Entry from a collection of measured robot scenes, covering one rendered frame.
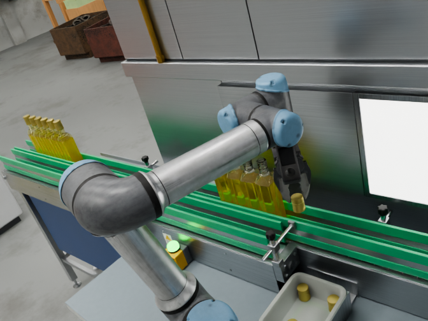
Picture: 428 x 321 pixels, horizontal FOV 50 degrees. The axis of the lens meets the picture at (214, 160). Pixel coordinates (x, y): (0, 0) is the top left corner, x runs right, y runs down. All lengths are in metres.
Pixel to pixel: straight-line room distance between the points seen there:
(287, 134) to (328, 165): 0.49
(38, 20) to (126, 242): 11.84
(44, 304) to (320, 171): 2.14
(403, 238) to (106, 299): 1.01
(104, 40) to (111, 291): 6.08
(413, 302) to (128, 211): 0.84
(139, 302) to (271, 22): 1.00
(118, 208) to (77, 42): 7.65
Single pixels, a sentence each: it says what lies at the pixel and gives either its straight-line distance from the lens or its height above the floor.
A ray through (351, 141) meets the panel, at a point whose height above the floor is 1.17.
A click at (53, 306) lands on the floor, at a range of 3.09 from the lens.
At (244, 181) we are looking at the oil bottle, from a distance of 1.45.
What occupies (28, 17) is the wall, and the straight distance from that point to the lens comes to 12.64.
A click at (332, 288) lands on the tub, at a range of 1.39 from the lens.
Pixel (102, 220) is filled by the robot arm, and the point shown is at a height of 1.41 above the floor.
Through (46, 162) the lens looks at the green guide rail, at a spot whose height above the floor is 0.94.
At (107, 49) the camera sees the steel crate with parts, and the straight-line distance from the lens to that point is 7.59.
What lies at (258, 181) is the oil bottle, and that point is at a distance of 1.41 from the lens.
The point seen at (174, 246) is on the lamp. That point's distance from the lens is 1.65.
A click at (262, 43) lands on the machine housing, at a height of 1.45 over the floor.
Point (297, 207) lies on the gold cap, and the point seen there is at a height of 1.08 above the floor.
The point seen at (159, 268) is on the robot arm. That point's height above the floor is 1.17.
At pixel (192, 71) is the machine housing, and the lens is 1.58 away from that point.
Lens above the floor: 1.85
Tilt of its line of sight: 29 degrees down
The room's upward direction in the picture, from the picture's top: 17 degrees counter-clockwise
